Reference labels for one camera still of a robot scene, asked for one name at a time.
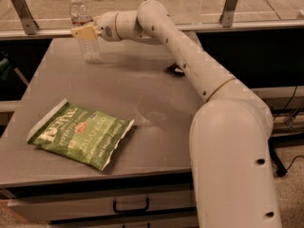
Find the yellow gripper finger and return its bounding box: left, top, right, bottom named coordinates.
left=71, top=23, right=101, bottom=41

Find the clear plastic water bottle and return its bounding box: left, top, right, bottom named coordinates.
left=70, top=0, right=100, bottom=63

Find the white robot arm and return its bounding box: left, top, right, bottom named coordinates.
left=72, top=0, right=282, bottom=228

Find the green jalapeno chips bag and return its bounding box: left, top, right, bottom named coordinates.
left=27, top=99, right=134, bottom=171

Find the upper grey drawer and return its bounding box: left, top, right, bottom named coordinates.
left=8, top=184, right=196, bottom=221

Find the grey drawer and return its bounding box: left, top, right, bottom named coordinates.
left=8, top=184, right=196, bottom=221
left=47, top=211, right=199, bottom=228

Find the lower grey drawer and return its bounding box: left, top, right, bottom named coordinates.
left=47, top=211, right=199, bottom=228

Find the black metal stand leg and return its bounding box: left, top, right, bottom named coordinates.
left=268, top=137, right=287, bottom=177

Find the left metal rail bracket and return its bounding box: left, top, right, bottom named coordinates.
left=10, top=0, right=39, bottom=35

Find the horizontal metal rail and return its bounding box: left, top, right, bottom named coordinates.
left=0, top=19, right=304, bottom=41

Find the right metal rail bracket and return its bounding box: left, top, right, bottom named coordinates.
left=219, top=0, right=238, bottom=28

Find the black drawer handle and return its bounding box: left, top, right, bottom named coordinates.
left=112, top=198, right=150, bottom=214

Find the black floor cable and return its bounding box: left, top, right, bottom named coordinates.
left=259, top=0, right=283, bottom=21

